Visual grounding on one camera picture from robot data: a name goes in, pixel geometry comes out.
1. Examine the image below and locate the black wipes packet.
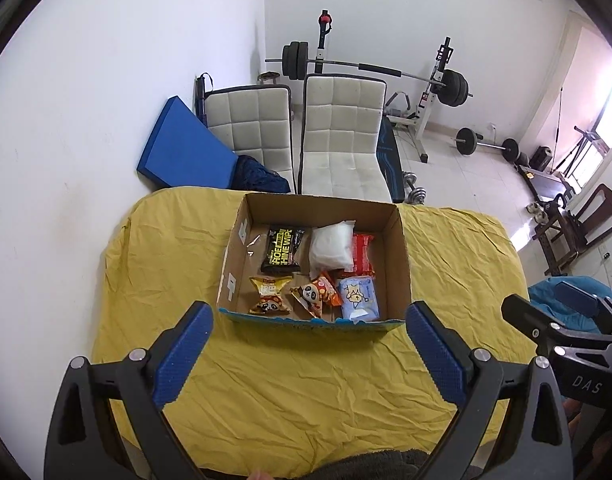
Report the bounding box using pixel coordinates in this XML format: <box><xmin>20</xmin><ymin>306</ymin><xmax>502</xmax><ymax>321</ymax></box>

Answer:
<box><xmin>260</xmin><ymin>227</ymin><xmax>307</xmax><ymax>275</ymax></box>

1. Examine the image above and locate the thin black pole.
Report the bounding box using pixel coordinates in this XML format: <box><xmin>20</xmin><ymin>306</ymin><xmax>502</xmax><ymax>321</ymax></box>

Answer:
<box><xmin>551</xmin><ymin>86</ymin><xmax>564</xmax><ymax>171</ymax></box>

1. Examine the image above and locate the cardboard box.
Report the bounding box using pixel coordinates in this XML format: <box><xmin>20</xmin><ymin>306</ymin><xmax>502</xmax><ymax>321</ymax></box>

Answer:
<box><xmin>216</xmin><ymin>191</ymin><xmax>412</xmax><ymax>336</ymax></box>

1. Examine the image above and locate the large white quilted chair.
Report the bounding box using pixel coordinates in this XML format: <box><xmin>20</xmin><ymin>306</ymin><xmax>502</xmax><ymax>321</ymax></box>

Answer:
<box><xmin>297</xmin><ymin>73</ymin><xmax>393</xmax><ymax>204</ymax></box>

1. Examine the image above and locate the orange panda snack packet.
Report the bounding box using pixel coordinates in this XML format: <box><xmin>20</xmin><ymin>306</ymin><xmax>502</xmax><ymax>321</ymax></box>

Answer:
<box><xmin>291</xmin><ymin>271</ymin><xmax>343</xmax><ymax>319</ymax></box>

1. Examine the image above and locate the dark wooden chair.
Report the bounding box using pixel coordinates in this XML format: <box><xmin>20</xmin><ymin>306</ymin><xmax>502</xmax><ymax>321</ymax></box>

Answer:
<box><xmin>533</xmin><ymin>183</ymin><xmax>612</xmax><ymax>276</ymax></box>

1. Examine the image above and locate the black and blue stick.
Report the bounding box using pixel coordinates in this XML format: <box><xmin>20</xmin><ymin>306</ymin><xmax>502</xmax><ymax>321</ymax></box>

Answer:
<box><xmin>195</xmin><ymin>73</ymin><xmax>212</xmax><ymax>126</ymax></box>

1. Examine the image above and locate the person's right forearm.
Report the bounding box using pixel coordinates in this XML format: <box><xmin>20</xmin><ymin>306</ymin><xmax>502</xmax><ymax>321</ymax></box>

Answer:
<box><xmin>561</xmin><ymin>399</ymin><xmax>612</xmax><ymax>480</ymax></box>

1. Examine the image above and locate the yellow brown snack packet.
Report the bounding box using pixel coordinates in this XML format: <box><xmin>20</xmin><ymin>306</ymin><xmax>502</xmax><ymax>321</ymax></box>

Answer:
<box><xmin>249</xmin><ymin>275</ymin><xmax>293</xmax><ymax>315</ymax></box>

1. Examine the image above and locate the white soft pack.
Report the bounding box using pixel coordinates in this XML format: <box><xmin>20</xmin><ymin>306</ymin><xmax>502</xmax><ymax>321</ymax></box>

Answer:
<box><xmin>308</xmin><ymin>220</ymin><xmax>357</xmax><ymax>273</ymax></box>

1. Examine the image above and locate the long barbell with black plates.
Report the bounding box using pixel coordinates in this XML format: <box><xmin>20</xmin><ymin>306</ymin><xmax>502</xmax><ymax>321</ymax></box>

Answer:
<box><xmin>266</xmin><ymin>41</ymin><xmax>474</xmax><ymax>109</ymax></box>

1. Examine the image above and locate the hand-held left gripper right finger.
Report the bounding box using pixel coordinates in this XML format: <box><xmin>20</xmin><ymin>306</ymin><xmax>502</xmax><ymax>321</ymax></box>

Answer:
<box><xmin>406</xmin><ymin>301</ymin><xmax>574</xmax><ymax>480</ymax></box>

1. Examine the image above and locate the window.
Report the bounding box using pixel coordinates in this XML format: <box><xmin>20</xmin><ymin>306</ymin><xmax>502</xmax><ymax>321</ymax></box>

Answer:
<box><xmin>588</xmin><ymin>72</ymin><xmax>612</xmax><ymax>161</ymax></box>

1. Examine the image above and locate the blue bean bag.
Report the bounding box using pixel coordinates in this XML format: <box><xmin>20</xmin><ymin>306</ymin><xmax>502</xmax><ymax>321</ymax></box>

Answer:
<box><xmin>528</xmin><ymin>276</ymin><xmax>612</xmax><ymax>331</ymax></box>

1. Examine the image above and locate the white barbell rack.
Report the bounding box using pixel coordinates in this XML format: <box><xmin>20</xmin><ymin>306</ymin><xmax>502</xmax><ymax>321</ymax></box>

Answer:
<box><xmin>313</xmin><ymin>10</ymin><xmax>459</xmax><ymax>163</ymax></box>

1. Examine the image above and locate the dark blue cloth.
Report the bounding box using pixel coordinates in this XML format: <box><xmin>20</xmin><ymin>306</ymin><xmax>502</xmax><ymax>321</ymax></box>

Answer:
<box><xmin>231</xmin><ymin>156</ymin><xmax>292</xmax><ymax>194</ymax></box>

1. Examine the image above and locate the grey exercise handle frame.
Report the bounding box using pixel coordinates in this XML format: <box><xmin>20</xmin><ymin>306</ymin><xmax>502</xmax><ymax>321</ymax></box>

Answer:
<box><xmin>384</xmin><ymin>91</ymin><xmax>419</xmax><ymax>126</ymax></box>

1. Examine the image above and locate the red snack packet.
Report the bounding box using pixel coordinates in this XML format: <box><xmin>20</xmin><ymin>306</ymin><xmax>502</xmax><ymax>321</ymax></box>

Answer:
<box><xmin>350</xmin><ymin>232</ymin><xmax>376</xmax><ymax>277</ymax></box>

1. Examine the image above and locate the black treadmill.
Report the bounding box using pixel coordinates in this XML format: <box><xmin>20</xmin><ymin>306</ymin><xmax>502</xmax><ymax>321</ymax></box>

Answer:
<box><xmin>518</xmin><ymin>127</ymin><xmax>612</xmax><ymax>201</ymax></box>

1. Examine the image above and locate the light blue tissue pack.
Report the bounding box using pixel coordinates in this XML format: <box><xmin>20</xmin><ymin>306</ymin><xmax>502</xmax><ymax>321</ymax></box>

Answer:
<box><xmin>336</xmin><ymin>275</ymin><xmax>382</xmax><ymax>322</ymax></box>

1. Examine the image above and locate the blue foam mat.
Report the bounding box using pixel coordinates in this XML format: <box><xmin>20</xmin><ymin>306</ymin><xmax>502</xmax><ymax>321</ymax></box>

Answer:
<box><xmin>137</xmin><ymin>96</ymin><xmax>239</xmax><ymax>191</ymax></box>

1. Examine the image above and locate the black and blue weight bench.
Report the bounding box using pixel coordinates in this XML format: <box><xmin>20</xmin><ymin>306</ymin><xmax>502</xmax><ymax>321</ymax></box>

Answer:
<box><xmin>377</xmin><ymin>116</ymin><xmax>403</xmax><ymax>204</ymax></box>

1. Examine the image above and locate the yellow tablecloth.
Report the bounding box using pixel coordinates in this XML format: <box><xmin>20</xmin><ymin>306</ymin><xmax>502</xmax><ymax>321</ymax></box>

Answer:
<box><xmin>92</xmin><ymin>187</ymin><xmax>542</xmax><ymax>471</ymax></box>

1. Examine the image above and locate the short barbell with black plates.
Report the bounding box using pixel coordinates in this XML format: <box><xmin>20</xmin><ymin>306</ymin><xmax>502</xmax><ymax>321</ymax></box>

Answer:
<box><xmin>455</xmin><ymin>127</ymin><xmax>521</xmax><ymax>163</ymax></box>

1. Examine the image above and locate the small white quilted chair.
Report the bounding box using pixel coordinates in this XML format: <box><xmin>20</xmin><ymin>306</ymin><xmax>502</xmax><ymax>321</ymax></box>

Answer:
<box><xmin>204</xmin><ymin>84</ymin><xmax>294</xmax><ymax>193</ymax></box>

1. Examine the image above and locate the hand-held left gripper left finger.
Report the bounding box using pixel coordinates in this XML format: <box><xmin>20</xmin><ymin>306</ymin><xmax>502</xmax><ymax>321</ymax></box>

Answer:
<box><xmin>45</xmin><ymin>301</ymin><xmax>214</xmax><ymax>480</ymax></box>

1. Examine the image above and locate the person's grey fleece clothing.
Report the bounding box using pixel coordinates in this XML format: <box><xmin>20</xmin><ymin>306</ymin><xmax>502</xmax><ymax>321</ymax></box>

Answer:
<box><xmin>306</xmin><ymin>450</ymin><xmax>427</xmax><ymax>480</ymax></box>

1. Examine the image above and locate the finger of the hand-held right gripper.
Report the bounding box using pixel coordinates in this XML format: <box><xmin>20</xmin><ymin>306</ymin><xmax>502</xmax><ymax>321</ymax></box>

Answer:
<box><xmin>556</xmin><ymin>280</ymin><xmax>612</xmax><ymax>318</ymax></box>
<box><xmin>501</xmin><ymin>294</ymin><xmax>612</xmax><ymax>357</ymax></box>

